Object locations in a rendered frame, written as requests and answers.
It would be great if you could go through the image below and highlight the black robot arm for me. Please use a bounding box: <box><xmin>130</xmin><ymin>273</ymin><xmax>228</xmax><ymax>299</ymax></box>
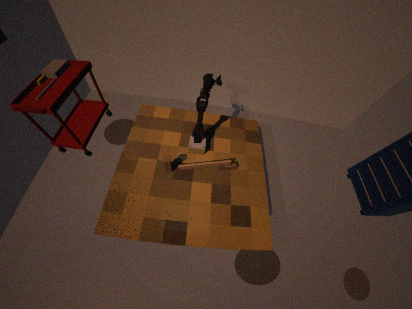
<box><xmin>192</xmin><ymin>73</ymin><xmax>214</xmax><ymax>143</ymax></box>

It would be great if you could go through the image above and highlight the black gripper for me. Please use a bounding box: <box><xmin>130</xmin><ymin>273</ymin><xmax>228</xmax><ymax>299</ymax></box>
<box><xmin>211</xmin><ymin>75</ymin><xmax>222</xmax><ymax>88</ymax></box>

